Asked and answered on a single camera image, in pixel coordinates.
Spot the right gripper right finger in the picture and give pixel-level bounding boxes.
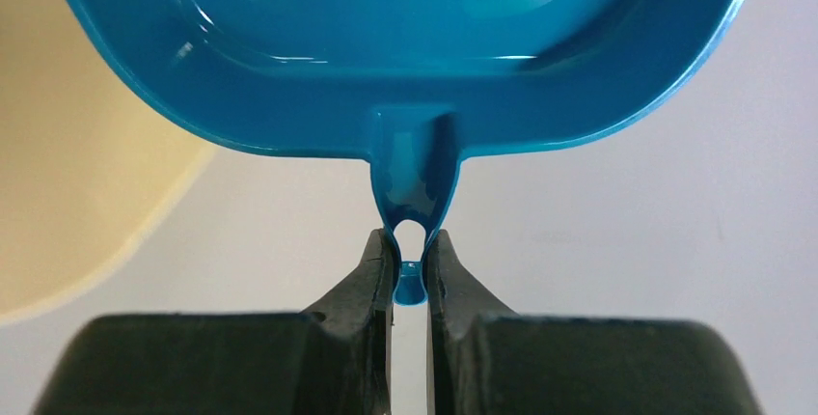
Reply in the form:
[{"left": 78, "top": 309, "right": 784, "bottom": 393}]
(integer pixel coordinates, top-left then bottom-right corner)
[{"left": 425, "top": 232, "right": 762, "bottom": 414}]

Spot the beige waste bin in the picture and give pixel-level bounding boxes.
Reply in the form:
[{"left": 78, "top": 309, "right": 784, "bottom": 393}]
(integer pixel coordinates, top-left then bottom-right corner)
[{"left": 1, "top": 0, "right": 215, "bottom": 324}]

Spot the blue dustpan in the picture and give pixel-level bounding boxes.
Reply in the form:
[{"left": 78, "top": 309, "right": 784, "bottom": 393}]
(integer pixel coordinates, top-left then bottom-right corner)
[{"left": 38, "top": 0, "right": 765, "bottom": 307}]

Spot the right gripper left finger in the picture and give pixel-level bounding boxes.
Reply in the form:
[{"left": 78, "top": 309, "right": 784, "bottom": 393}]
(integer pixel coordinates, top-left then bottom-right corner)
[{"left": 34, "top": 230, "right": 395, "bottom": 414}]

